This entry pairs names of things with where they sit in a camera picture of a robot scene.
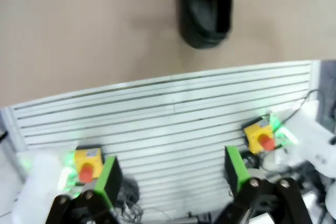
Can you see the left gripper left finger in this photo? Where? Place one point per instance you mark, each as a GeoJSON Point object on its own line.
{"type": "Point", "coordinates": [109, 179]}

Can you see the yellow emergency stop button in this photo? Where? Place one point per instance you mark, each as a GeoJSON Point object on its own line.
{"type": "Point", "coordinates": [88, 157]}
{"type": "Point", "coordinates": [256, 134]}

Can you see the black leather shoe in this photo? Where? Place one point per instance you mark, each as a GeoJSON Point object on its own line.
{"type": "Point", "coordinates": [204, 16]}

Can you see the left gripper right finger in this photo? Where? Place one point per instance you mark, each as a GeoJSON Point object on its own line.
{"type": "Point", "coordinates": [236, 171]}

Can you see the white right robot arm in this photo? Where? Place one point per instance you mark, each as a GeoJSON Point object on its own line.
{"type": "Point", "coordinates": [315, 140]}

